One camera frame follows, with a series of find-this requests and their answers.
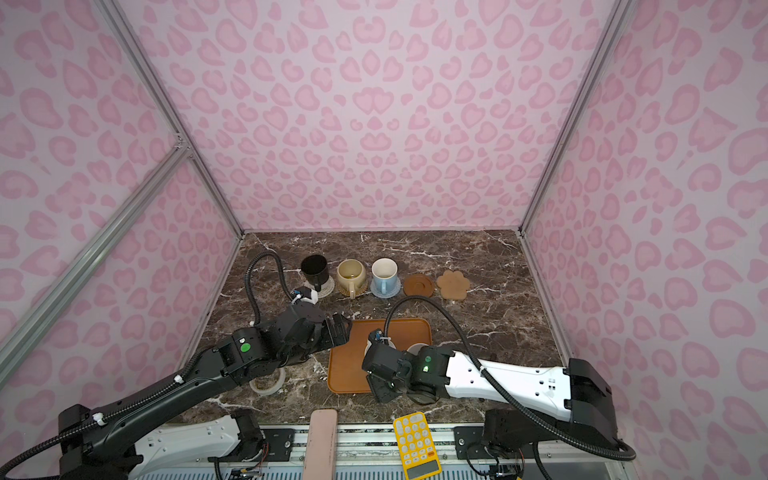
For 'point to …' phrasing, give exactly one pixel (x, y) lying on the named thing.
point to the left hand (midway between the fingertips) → (343, 325)
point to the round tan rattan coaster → (346, 292)
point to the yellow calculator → (416, 448)
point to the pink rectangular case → (321, 455)
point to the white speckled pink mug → (415, 348)
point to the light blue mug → (384, 272)
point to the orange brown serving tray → (346, 374)
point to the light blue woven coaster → (388, 295)
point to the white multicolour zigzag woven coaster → (327, 288)
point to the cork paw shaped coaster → (453, 285)
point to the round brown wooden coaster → (418, 285)
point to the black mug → (315, 269)
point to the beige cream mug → (351, 274)
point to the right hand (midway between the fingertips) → (380, 384)
